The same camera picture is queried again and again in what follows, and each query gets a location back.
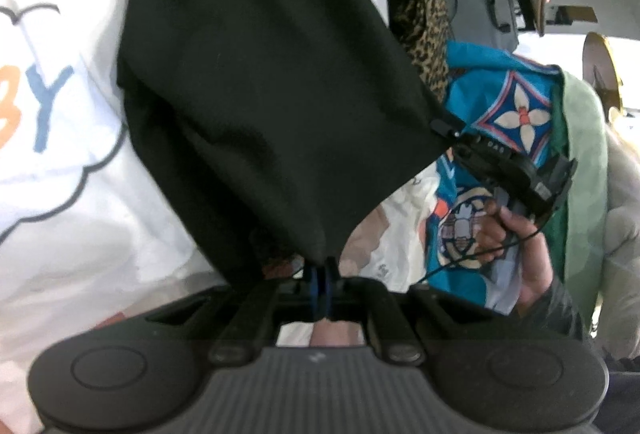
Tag person right hand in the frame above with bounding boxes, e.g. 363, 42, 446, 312
476, 200, 554, 317

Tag teal patterned cloth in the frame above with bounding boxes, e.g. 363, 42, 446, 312
425, 41, 573, 315

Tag grey bag with handle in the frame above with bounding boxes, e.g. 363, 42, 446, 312
447, 0, 518, 53

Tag light green cloth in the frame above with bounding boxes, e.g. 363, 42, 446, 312
544, 71, 608, 324

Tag cream bear print blanket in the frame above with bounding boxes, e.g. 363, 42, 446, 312
0, 0, 442, 432

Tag leopard print cushion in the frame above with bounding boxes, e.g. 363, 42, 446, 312
387, 0, 450, 102

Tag black shorts with bear print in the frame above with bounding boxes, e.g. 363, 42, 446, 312
117, 0, 448, 284

